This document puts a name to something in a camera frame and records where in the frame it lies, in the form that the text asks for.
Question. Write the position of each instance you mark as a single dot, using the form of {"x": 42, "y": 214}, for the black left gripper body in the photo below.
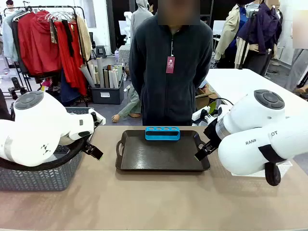
{"x": 87, "y": 146}

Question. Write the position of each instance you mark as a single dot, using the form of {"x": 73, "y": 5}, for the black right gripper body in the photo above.
{"x": 211, "y": 132}

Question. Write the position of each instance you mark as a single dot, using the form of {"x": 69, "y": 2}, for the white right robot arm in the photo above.
{"x": 252, "y": 144}

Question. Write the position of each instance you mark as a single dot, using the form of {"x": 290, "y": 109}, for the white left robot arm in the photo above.
{"x": 36, "y": 125}

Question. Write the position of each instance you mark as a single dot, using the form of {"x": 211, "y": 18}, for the white power strip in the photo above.
{"x": 198, "y": 114}

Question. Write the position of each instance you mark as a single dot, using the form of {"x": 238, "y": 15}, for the small grey woven basket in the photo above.
{"x": 77, "y": 110}

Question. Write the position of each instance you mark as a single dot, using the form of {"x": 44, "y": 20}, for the brown cardboard box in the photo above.
{"x": 203, "y": 95}

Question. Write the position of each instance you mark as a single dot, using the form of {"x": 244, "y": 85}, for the dark brown plastic tray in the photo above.
{"x": 158, "y": 156}

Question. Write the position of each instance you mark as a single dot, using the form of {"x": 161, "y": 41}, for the blue test tube rack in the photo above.
{"x": 162, "y": 136}

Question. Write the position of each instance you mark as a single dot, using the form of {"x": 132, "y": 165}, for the mannequin lying in green clothes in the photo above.
{"x": 130, "y": 106}

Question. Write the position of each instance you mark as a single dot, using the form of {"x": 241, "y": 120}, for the white side table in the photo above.
{"x": 240, "y": 81}

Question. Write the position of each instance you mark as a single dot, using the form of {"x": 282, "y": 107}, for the large grey woven basket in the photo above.
{"x": 36, "y": 179}

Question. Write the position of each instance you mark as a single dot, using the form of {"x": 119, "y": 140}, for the person torso dark fleece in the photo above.
{"x": 168, "y": 84}

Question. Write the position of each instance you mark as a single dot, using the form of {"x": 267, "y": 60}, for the grey paper roll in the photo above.
{"x": 87, "y": 75}

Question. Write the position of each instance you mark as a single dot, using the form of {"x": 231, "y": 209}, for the white paper roll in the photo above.
{"x": 101, "y": 72}

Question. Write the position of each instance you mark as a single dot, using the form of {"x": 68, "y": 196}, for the maroon hanging tag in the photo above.
{"x": 170, "y": 65}

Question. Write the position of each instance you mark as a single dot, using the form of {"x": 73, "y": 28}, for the red dress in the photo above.
{"x": 72, "y": 67}

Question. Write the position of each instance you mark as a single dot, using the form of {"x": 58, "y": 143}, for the grey step stool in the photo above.
{"x": 101, "y": 51}

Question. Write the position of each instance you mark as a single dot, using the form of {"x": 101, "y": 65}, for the mannequin in beige coat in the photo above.
{"x": 231, "y": 36}

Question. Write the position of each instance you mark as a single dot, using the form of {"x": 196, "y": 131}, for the white dotted bin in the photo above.
{"x": 124, "y": 54}

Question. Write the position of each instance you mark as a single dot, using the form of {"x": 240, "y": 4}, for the beige hanging garment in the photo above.
{"x": 84, "y": 36}

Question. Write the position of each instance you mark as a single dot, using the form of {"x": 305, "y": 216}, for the black hanging scarf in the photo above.
{"x": 68, "y": 36}

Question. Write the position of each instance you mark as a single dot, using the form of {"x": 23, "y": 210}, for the red hooded jacket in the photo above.
{"x": 36, "y": 43}

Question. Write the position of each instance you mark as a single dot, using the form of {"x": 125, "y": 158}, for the patterned brown scarf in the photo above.
{"x": 53, "y": 31}

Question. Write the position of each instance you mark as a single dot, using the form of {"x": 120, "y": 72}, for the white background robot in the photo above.
{"x": 128, "y": 24}

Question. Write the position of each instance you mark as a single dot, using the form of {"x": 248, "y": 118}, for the pale blue grey jacket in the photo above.
{"x": 8, "y": 41}

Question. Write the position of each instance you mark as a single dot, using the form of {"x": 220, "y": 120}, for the black metal clothes rack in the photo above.
{"x": 81, "y": 14}

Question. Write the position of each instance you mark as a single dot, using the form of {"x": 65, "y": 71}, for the mannequin in grey hoodie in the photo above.
{"x": 140, "y": 16}

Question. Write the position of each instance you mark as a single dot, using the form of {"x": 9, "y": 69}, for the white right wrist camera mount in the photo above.
{"x": 220, "y": 111}

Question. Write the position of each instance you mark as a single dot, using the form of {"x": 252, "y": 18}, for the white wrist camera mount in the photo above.
{"x": 98, "y": 119}
{"x": 220, "y": 111}

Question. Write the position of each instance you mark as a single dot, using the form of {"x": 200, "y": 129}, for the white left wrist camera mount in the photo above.
{"x": 98, "y": 119}

